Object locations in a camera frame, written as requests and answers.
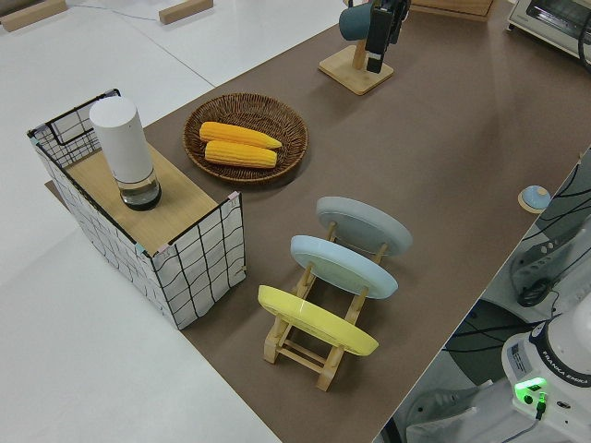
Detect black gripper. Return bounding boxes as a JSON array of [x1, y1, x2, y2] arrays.
[[366, 0, 411, 74]]

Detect gray plate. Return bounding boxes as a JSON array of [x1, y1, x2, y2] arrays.
[[315, 196, 414, 259]]

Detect wooden high plate rack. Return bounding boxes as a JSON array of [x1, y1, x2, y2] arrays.
[[409, 0, 495, 23]]

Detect light blue plate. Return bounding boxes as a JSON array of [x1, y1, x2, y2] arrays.
[[289, 233, 400, 301]]

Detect yellow plate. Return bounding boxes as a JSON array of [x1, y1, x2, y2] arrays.
[[257, 284, 380, 358]]

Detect low wooden plate rack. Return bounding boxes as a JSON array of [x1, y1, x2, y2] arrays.
[[262, 221, 389, 392]]

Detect dark teal mug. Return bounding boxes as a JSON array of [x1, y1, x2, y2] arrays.
[[339, 0, 376, 42]]

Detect wooden mug stand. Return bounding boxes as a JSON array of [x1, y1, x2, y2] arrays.
[[318, 39, 395, 97]]

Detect brown table mat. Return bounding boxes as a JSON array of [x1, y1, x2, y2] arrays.
[[43, 0, 591, 443]]

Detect brown wicker basket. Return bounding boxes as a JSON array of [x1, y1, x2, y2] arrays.
[[183, 92, 309, 186]]

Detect cream toaster oven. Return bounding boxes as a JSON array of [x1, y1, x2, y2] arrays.
[[505, 0, 591, 73]]

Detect long yellow corn cob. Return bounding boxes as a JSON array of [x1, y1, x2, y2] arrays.
[[199, 120, 283, 150]]

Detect short yellow corn cob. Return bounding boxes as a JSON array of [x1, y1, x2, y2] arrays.
[[203, 139, 279, 170]]

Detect light wooden block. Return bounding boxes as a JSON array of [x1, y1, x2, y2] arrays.
[[0, 0, 68, 32], [158, 0, 214, 25]]

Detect blue dome bell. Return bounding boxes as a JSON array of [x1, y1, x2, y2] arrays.
[[517, 184, 550, 214]]

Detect wooden shelf board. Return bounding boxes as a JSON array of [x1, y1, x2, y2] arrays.
[[64, 142, 219, 256]]

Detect white cylindrical bottle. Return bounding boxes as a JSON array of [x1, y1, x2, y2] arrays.
[[89, 95, 163, 212]]

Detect wire grid storage box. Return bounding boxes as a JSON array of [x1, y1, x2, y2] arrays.
[[26, 87, 246, 331]]

